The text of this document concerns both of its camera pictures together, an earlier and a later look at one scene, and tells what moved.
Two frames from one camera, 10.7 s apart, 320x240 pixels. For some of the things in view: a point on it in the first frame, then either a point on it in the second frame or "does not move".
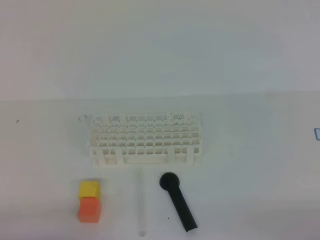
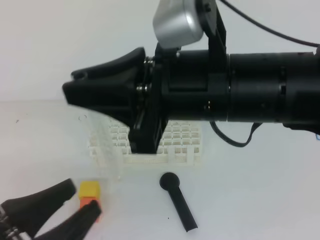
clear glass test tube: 141,195 -> 104,137
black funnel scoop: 170,182 does not move
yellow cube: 89,189 does not move
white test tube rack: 145,139 does not move
